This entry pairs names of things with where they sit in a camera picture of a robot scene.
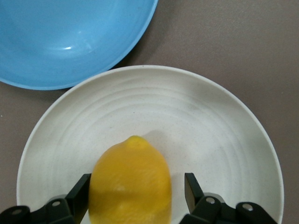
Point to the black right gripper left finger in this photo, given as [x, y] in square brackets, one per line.
[58, 210]

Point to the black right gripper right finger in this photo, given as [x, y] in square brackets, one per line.
[210, 210]

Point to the yellow lemon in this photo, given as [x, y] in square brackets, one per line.
[130, 182]

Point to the cream white plate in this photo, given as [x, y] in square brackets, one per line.
[187, 121]

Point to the blue plate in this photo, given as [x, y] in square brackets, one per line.
[58, 42]

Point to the brown table cover sheet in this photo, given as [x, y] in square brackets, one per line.
[233, 35]

